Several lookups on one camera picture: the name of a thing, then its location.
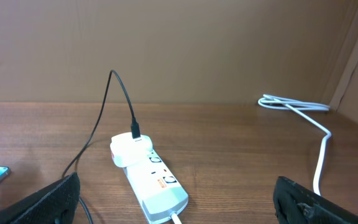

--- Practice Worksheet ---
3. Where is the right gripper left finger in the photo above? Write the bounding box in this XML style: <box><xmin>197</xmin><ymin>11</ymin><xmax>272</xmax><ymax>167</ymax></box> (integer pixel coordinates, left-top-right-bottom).
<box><xmin>0</xmin><ymin>172</ymin><xmax>80</xmax><ymax>224</ymax></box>

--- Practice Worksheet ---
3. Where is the white power strip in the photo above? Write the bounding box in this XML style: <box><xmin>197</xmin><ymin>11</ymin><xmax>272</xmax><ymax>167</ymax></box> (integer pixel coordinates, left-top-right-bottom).
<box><xmin>123</xmin><ymin>151</ymin><xmax>189</xmax><ymax>224</ymax></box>

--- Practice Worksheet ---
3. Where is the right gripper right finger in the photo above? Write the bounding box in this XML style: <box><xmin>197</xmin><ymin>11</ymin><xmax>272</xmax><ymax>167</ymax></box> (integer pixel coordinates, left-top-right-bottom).
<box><xmin>273</xmin><ymin>176</ymin><xmax>358</xmax><ymax>224</ymax></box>

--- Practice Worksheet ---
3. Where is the white USB charger plug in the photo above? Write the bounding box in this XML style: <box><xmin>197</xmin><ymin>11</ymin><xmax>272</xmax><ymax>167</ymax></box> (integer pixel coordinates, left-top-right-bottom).
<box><xmin>110</xmin><ymin>133</ymin><xmax>153</xmax><ymax>168</ymax></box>

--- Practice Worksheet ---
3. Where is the white power strip cord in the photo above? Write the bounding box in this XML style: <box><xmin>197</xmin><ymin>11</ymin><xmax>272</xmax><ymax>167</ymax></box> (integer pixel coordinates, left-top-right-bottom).
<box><xmin>170</xmin><ymin>93</ymin><xmax>333</xmax><ymax>224</ymax></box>

